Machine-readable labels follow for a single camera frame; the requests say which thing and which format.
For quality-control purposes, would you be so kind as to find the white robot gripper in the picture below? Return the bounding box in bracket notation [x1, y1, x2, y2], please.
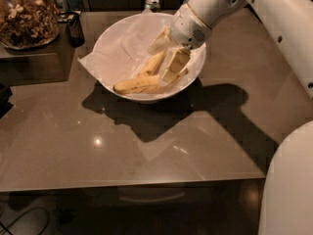
[148, 4, 211, 84]

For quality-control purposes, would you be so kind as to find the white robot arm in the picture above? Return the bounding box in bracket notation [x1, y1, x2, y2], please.
[149, 0, 313, 235]

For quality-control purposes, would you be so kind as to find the rear yellow banana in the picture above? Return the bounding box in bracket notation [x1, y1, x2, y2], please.
[138, 52, 165, 77]

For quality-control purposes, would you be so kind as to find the yellow banana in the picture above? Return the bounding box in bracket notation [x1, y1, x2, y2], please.
[138, 52, 165, 77]
[113, 69, 188, 95]

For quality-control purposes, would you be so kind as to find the front yellow banana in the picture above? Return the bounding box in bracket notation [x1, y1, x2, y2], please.
[113, 69, 188, 95]

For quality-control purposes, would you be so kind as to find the white bowl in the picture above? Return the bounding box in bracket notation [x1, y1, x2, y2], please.
[91, 12, 207, 103]

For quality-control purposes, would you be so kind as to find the white paper liner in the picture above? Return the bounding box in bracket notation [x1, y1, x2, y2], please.
[77, 9, 206, 100]

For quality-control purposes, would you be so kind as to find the green soda can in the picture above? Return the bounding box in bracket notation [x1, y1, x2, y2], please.
[145, 0, 160, 13]

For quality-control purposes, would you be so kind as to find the black box on counter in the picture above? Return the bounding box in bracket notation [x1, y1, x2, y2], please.
[58, 12, 85, 48]

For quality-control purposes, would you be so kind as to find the dark raised tray stand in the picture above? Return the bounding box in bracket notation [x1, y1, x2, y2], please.
[0, 23, 74, 86]

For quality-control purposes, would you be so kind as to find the glass jar of snacks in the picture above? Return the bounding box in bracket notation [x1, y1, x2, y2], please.
[0, 0, 59, 50]

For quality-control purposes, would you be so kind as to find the black cable on floor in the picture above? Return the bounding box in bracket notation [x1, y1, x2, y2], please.
[0, 207, 51, 235]

